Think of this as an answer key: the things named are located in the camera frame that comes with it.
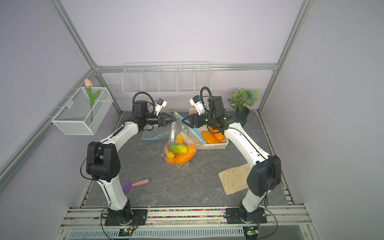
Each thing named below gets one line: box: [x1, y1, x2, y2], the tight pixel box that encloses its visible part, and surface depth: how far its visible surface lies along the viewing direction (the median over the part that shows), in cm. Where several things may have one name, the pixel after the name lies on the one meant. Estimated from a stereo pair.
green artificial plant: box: [227, 88, 260, 114], surface depth 96 cm
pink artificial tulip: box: [84, 78, 101, 123], surface depth 82 cm
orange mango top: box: [201, 131, 221, 144], surface depth 101 cm
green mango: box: [168, 144, 188, 154], surface depth 83 cm
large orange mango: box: [173, 144, 197, 165], surface depth 86 cm
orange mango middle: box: [165, 156, 175, 165], surface depth 89 cm
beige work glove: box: [218, 163, 251, 196], surface depth 88 cm
